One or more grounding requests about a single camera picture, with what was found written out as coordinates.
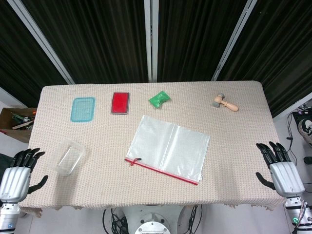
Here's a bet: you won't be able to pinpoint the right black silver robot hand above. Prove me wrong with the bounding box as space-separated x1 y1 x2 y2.
255 141 306 198

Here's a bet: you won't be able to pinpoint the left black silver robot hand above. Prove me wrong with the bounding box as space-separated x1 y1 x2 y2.
0 147 49 203

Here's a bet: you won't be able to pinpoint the clear zipper bag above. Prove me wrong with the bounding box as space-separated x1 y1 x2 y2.
124 115 211 186

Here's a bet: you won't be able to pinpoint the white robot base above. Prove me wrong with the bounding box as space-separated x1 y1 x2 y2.
121 204 189 234

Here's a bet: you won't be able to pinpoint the brown cardboard box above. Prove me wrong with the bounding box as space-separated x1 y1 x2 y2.
0 107 38 144

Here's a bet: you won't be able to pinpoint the black white sneaker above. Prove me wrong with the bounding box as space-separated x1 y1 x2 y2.
298 118 312 147

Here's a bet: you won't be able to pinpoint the clear plastic container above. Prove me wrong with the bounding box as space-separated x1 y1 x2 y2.
56 138 85 176

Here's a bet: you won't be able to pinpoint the small wooden hammer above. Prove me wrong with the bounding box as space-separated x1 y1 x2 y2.
213 92 239 112

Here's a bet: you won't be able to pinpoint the blue translucent plastic lid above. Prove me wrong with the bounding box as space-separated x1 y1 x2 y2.
70 97 96 123

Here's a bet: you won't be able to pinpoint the beige waffle tablecloth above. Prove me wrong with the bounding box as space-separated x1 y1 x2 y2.
18 80 288 218

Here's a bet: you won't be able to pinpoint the green plastic packet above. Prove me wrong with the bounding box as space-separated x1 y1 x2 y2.
148 90 172 108

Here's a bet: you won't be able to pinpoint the black pleated curtain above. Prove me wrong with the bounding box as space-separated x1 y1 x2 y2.
0 0 312 117

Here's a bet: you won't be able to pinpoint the black floor cables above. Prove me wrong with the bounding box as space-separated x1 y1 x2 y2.
286 103 312 149

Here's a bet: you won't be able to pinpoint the black cables under base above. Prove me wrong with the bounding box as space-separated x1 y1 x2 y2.
102 207 129 234

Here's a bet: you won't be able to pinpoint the aluminium frame post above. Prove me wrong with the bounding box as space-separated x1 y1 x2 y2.
7 0 75 85
211 0 258 81
143 0 159 83

